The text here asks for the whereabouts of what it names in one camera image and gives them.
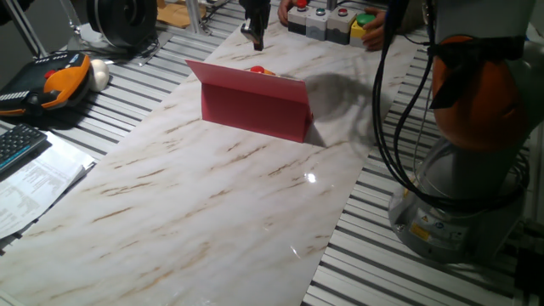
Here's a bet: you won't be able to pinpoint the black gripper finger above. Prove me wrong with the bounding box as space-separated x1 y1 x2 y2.
241 20 256 43
252 23 268 52

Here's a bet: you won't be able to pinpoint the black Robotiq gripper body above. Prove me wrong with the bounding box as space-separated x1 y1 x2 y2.
238 0 272 26

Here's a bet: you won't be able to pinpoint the white box red mushroom button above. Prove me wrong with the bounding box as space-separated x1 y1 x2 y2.
287 0 313 37

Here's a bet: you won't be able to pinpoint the grey box small green button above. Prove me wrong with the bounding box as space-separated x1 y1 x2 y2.
305 7 332 43

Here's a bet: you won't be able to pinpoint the grey box small red button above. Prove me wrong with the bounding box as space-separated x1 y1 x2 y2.
326 6 357 46

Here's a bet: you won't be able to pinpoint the yellow box big green button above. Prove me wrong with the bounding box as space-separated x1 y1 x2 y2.
349 13 377 48

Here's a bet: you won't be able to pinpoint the person's right hand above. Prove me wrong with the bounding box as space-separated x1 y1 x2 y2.
277 0 295 26

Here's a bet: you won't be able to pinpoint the person's left hand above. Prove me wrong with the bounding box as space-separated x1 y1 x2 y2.
360 7 387 52

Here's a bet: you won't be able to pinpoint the red folded tablet cover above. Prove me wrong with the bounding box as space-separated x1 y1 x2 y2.
184 59 315 144

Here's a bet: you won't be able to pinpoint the brown cardboard piece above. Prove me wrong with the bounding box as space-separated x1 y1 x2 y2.
156 0 192 30

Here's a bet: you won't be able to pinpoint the black round reel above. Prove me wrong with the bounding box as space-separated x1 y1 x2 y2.
84 0 159 50

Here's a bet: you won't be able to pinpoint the white round ball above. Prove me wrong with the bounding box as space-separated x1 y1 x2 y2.
88 58 111 93

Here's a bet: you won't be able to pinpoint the marble pattern board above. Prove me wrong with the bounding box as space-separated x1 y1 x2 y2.
0 3 420 306

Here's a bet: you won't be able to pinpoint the black orange teach pendant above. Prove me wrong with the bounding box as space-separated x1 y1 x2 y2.
0 50 94 118

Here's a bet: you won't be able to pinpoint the slanted metal rod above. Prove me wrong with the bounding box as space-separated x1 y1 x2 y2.
3 0 48 60

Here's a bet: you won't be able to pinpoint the black keyboard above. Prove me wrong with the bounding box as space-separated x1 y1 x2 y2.
0 122 48 173

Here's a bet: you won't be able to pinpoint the printed paper sheets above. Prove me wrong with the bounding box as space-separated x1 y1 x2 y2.
0 130 97 241

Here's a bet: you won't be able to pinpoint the grey metal base plate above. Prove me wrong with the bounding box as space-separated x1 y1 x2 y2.
63 29 173 67

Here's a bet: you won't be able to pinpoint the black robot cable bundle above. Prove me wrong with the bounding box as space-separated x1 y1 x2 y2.
371 0 530 214

